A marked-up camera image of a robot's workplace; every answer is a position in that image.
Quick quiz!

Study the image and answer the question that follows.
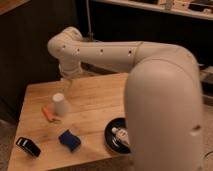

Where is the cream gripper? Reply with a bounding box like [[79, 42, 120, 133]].
[[59, 66, 82, 80]]

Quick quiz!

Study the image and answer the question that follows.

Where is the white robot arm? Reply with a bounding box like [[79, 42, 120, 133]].
[[47, 27, 204, 171]]

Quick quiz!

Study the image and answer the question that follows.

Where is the metal vertical pole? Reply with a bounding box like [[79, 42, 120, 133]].
[[86, 0, 93, 41]]

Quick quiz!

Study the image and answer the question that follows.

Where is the orange marker pen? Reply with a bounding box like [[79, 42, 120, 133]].
[[41, 106, 60, 122]]

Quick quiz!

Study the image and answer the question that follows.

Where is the wooden table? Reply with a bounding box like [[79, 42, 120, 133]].
[[8, 73, 127, 171]]

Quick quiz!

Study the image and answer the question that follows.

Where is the blue sponge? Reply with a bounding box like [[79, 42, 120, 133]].
[[59, 130, 81, 151]]

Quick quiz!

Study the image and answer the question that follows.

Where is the white tube on plate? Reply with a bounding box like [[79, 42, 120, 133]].
[[112, 127, 130, 146]]

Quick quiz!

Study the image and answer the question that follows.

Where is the black round plate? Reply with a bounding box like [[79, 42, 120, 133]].
[[104, 117, 130, 154]]

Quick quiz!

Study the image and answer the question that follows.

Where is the long grey case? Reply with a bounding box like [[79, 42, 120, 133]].
[[199, 65, 213, 84]]

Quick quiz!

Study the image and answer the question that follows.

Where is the wooden shelf board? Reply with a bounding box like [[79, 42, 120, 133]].
[[93, 0, 213, 21]]

